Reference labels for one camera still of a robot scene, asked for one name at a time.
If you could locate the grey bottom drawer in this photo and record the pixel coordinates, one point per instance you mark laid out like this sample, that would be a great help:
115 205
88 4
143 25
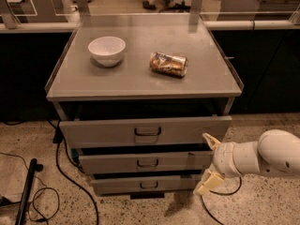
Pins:
145 184

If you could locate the grey top drawer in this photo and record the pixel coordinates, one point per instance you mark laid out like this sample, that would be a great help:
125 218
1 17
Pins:
130 132

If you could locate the grey drawer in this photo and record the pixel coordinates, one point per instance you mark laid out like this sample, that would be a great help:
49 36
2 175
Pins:
130 132
145 184
139 163

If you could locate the crushed golden drink can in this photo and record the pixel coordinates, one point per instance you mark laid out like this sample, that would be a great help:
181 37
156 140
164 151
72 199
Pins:
169 64

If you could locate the white ceramic bowl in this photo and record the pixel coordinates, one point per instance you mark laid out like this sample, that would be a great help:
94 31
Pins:
108 51

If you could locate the grey background desk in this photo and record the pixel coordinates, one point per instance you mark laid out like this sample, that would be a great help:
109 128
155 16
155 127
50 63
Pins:
257 10

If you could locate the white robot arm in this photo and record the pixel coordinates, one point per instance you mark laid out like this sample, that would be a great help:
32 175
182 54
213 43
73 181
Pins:
275 154

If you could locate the grey drawer cabinet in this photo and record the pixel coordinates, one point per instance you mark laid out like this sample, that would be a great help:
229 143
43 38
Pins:
81 89

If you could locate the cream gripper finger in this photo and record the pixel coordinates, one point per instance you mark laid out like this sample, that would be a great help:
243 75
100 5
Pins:
212 142
209 181

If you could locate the clear acrylic barrier panel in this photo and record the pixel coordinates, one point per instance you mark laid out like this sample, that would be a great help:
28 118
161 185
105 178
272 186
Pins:
64 14

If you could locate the black pole on floor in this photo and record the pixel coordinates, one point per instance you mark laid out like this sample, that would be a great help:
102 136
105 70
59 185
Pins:
33 167

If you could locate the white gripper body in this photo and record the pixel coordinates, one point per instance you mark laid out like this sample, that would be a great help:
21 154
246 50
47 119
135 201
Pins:
224 159

